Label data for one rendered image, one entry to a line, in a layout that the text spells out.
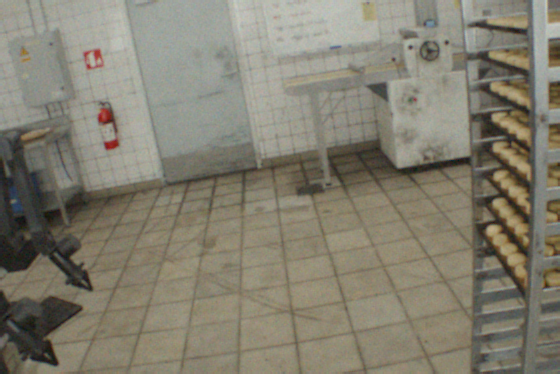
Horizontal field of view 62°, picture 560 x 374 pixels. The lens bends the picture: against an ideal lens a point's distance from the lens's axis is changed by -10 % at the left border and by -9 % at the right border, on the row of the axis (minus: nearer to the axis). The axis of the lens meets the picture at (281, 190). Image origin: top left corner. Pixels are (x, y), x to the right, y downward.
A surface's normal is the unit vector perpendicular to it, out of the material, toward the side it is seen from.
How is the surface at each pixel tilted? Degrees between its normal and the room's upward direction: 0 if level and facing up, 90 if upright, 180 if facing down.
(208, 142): 90
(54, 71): 90
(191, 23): 90
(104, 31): 90
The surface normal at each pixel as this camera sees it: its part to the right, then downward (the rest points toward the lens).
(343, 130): 0.06, 0.34
